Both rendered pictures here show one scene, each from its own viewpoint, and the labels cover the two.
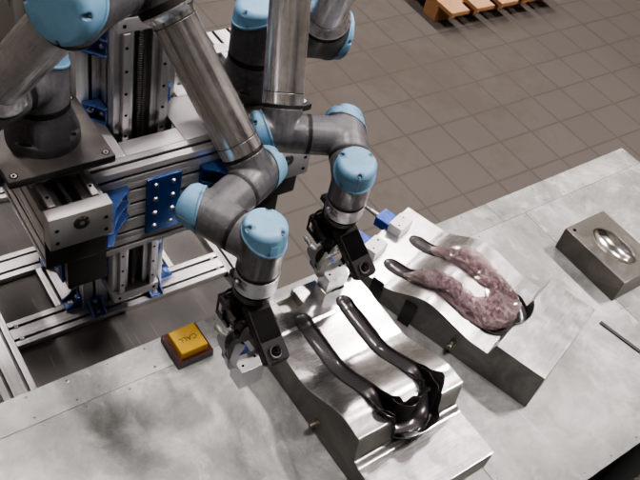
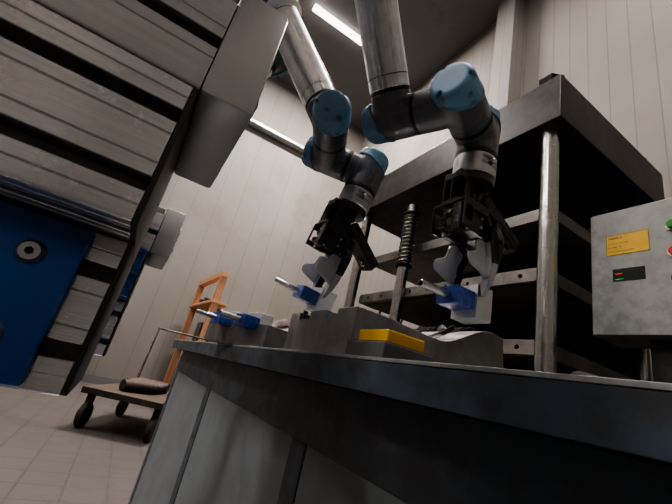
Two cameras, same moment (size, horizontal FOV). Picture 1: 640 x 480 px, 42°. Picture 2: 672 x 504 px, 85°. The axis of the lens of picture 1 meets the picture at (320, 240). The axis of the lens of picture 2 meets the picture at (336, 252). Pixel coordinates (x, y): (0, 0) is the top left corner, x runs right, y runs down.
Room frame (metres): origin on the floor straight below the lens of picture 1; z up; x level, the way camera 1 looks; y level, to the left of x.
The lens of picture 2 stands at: (0.93, 0.68, 0.76)
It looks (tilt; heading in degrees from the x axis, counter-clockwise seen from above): 20 degrees up; 289
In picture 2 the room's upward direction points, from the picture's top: 14 degrees clockwise
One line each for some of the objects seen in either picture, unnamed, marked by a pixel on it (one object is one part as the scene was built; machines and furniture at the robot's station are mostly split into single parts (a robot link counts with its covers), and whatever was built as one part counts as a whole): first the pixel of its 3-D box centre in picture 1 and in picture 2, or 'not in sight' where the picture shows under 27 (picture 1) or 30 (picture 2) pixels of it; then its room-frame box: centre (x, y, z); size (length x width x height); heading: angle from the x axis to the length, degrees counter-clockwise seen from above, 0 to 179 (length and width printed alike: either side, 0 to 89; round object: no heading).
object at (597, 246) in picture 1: (607, 254); not in sight; (1.57, -0.71, 0.83); 0.20 x 0.15 x 0.07; 46
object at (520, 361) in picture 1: (466, 292); (306, 344); (1.30, -0.35, 0.85); 0.50 x 0.26 x 0.11; 63
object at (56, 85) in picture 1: (35, 70); not in sight; (1.24, 0.61, 1.20); 0.13 x 0.12 x 0.14; 160
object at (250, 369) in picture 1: (233, 350); (451, 296); (0.92, 0.10, 0.93); 0.13 x 0.05 x 0.05; 46
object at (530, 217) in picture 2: not in sight; (484, 267); (0.75, -1.25, 1.51); 1.10 x 0.70 x 0.05; 136
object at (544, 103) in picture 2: not in sight; (481, 223); (0.80, -1.21, 1.75); 1.30 x 0.84 x 0.61; 136
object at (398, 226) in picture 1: (382, 218); (219, 318); (1.46, -0.13, 0.85); 0.13 x 0.05 x 0.05; 63
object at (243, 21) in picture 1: (260, 25); not in sight; (1.59, 0.25, 1.20); 0.13 x 0.12 x 0.14; 108
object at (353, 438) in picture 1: (367, 379); (413, 352); (0.98, -0.16, 0.87); 0.50 x 0.26 x 0.14; 46
